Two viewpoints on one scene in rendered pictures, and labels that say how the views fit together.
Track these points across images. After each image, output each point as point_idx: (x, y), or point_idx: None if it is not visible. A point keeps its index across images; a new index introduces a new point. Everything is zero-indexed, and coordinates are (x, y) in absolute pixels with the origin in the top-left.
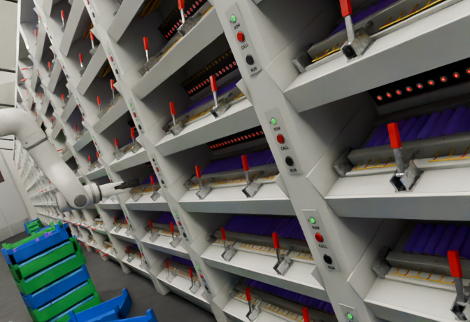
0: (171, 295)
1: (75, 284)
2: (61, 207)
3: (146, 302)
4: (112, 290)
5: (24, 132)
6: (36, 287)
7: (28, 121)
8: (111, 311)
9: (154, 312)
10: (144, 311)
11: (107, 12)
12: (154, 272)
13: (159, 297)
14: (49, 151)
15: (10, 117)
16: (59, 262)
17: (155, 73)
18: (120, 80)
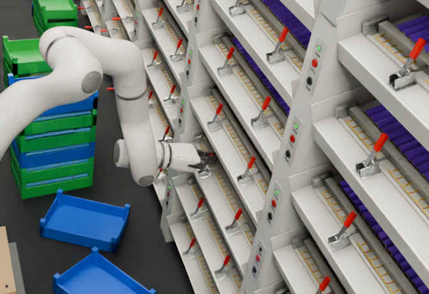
0: (174, 252)
1: (75, 158)
2: (120, 165)
3: (145, 236)
4: (106, 163)
5: (124, 82)
6: (34, 148)
7: (136, 71)
8: (102, 216)
9: (152, 270)
10: (140, 254)
11: (329, 101)
12: (170, 220)
13: (161, 243)
14: (140, 109)
15: (118, 62)
16: (69, 131)
17: (336, 267)
18: (285, 161)
